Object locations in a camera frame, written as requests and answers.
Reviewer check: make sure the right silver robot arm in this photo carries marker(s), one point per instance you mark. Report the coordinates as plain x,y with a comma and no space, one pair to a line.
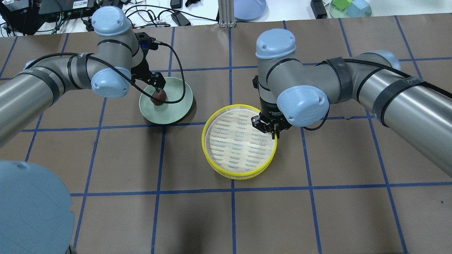
293,95

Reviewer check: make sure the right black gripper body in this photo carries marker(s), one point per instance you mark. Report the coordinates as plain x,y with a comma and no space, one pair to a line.
269,110

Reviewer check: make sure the green bowl with blocks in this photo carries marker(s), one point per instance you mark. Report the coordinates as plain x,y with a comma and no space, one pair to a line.
339,14

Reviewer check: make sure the small black power brick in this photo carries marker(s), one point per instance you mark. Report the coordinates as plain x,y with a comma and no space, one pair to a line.
180,19

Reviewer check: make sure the blue foam block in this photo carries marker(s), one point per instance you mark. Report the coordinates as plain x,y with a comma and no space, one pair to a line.
358,8

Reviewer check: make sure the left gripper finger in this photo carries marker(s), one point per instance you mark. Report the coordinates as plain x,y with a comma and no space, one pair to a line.
159,92

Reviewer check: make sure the blue plate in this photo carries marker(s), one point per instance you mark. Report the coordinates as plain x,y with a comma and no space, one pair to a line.
249,10

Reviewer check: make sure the brown steamed bun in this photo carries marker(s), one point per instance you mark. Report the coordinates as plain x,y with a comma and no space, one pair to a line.
157,101

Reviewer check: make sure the aluminium frame post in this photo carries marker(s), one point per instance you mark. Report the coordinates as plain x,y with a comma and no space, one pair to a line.
226,14

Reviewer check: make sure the yellow steamer layer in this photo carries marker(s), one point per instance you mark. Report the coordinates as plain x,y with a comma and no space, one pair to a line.
233,147

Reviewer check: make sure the light green plate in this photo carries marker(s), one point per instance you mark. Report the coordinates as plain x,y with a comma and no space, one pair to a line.
168,112

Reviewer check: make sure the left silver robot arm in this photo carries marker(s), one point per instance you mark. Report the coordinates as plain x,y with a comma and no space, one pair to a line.
35,203

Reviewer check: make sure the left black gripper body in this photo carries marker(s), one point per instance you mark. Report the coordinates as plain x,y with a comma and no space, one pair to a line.
141,69

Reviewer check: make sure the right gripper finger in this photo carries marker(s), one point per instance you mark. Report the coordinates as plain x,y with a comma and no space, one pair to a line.
276,133

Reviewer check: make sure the green foam block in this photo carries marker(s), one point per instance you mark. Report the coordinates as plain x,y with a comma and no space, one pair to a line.
341,4

